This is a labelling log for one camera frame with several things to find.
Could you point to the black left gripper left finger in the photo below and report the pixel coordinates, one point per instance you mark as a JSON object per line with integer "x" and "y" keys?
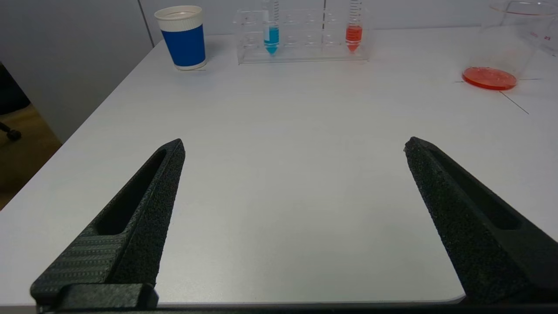
{"x": 139, "y": 235}

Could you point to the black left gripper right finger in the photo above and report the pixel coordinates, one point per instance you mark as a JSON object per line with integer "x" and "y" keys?
{"x": 471, "y": 235}

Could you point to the clear glass beaker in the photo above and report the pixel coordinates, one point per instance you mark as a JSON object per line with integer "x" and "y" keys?
{"x": 490, "y": 78}

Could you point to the test tube with red pigment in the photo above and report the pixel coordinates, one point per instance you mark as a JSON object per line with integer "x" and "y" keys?
{"x": 354, "y": 35}

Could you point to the test tube with blue pigment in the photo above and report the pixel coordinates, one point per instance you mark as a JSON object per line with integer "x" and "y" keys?
{"x": 271, "y": 38}

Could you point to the clear acrylic test tube rack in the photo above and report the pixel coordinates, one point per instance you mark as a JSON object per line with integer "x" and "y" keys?
{"x": 305, "y": 43}

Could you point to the black chair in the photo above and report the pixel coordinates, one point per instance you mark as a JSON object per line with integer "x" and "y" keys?
{"x": 11, "y": 96}

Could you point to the blue white paper cup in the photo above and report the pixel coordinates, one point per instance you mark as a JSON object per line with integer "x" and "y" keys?
{"x": 185, "y": 46}

